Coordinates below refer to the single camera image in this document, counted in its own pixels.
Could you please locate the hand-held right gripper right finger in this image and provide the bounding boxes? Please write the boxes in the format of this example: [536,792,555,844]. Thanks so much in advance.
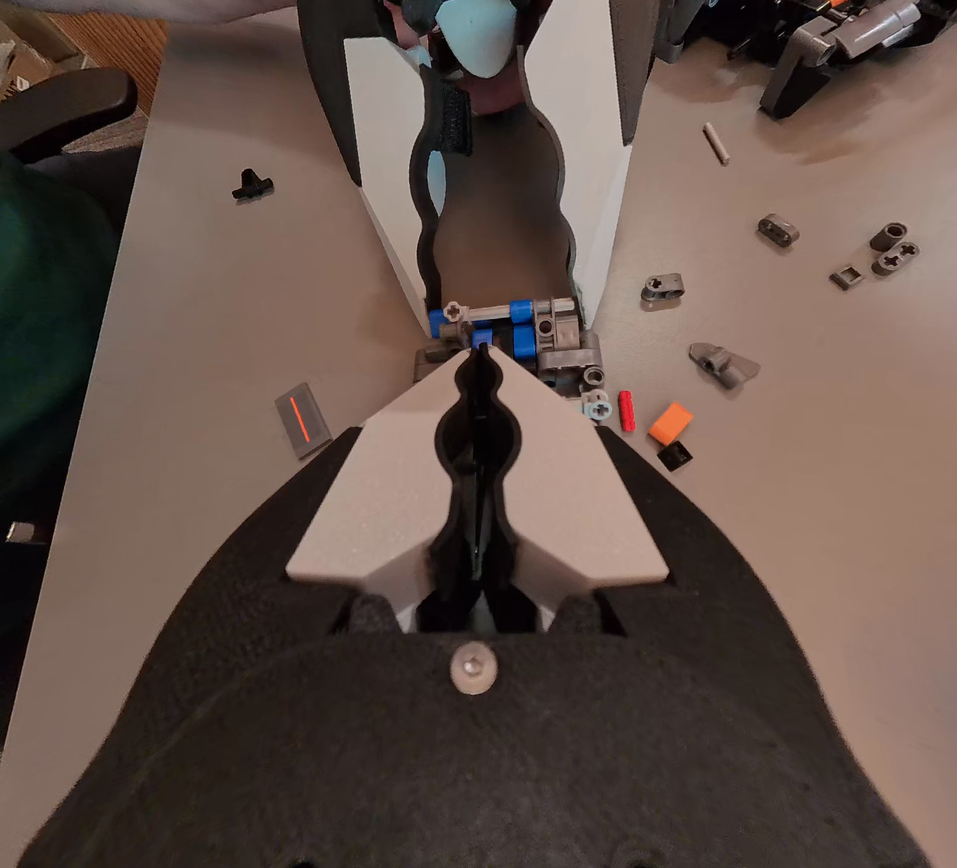
[480,345,670,633]

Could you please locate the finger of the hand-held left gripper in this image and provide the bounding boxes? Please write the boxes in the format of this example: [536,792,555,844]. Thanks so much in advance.
[519,0,637,331]
[344,36,451,342]

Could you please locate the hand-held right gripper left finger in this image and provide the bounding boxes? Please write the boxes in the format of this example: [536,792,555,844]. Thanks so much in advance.
[286,345,481,633]

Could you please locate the dark grey lego wing assembly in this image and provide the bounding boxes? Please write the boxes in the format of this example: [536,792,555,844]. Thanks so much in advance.
[413,296,613,577]

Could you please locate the grey angled lego piece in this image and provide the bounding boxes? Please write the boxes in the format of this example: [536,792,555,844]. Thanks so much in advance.
[688,342,762,391]

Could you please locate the grey lego double connector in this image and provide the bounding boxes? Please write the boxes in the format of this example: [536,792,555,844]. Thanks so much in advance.
[869,222,921,277]

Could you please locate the grey tile with orange stripe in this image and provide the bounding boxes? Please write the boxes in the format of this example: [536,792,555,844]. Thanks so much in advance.
[274,381,333,461]

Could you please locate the dark office chair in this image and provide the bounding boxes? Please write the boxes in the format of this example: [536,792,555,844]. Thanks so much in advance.
[0,68,140,168]

